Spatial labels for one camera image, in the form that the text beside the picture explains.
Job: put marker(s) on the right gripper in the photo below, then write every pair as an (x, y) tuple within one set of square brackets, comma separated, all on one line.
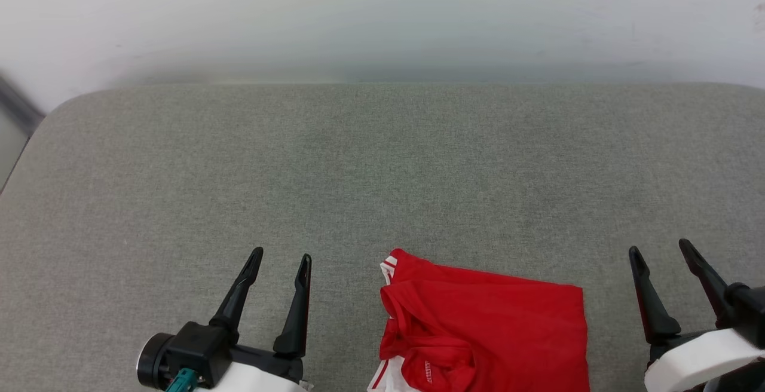
[(705, 359)]

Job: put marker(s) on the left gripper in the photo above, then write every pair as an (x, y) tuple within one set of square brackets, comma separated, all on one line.
[(203, 350)]

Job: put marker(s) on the red and white garment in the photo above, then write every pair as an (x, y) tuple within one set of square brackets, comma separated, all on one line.
[(490, 326)]

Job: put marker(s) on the grey wall corner strip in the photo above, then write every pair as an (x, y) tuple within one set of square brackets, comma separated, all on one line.
[(18, 105)]

